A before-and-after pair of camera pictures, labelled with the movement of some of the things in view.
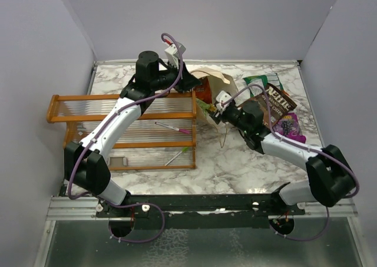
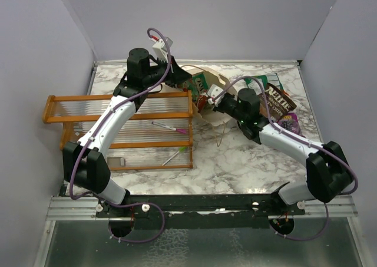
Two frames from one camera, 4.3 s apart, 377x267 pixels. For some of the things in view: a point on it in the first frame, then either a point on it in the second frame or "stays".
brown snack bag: [275, 103] stays
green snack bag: [257, 83] stays
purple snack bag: [288, 125] stays
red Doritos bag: [203, 92] to [202, 99]
